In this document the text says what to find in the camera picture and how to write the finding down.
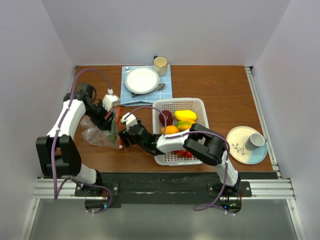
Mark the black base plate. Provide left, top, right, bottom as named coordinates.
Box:
left=67, top=171, right=253, bottom=213

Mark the floral cream blue plate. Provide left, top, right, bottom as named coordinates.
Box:
left=226, top=126, right=268, bottom=165

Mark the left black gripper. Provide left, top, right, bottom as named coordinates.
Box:
left=84, top=99, right=116, bottom=131

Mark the small orange fake fruit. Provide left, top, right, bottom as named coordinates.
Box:
left=160, top=125, right=180, bottom=135

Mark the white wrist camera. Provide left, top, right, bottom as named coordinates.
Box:
left=120, top=112, right=138, bottom=131
left=101, top=94, right=121, bottom=111

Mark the grey teacup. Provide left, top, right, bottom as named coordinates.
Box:
left=245, top=133, right=267, bottom=151

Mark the metal spoon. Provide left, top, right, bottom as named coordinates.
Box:
left=131, top=83, right=166, bottom=98

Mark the fake red apple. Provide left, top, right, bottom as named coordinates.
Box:
left=158, top=110, right=174, bottom=127

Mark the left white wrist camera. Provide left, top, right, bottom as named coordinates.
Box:
left=101, top=94, right=121, bottom=111

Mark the orange green fake mango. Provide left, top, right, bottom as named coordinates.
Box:
left=176, top=120, right=196, bottom=132

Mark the fake green pepper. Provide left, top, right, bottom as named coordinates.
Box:
left=108, top=116, right=117, bottom=144

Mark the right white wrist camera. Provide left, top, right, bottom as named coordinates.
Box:
left=120, top=112, right=138, bottom=131

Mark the yellow fake mango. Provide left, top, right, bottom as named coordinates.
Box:
left=174, top=109, right=198, bottom=122

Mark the white plastic basket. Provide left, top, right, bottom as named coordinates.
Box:
left=151, top=97, right=211, bottom=167

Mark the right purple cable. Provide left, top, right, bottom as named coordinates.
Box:
left=122, top=105, right=231, bottom=212

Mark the fake strawberries bunch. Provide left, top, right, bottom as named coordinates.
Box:
left=173, top=150, right=193, bottom=158

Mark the cream mug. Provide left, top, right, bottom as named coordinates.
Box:
left=153, top=55, right=169, bottom=77

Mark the white round plate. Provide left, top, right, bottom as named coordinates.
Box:
left=124, top=67, right=160, bottom=94

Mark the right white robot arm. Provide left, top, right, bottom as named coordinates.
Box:
left=118, top=122, right=241, bottom=197

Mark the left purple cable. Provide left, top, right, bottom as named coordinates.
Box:
left=53, top=68, right=114, bottom=214

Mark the clear zip top bag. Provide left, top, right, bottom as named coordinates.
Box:
left=80, top=106, right=123, bottom=150

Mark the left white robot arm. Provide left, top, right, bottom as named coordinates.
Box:
left=35, top=83, right=120, bottom=199

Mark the purple cable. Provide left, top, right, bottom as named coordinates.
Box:
left=53, top=68, right=114, bottom=214
left=122, top=105, right=231, bottom=212

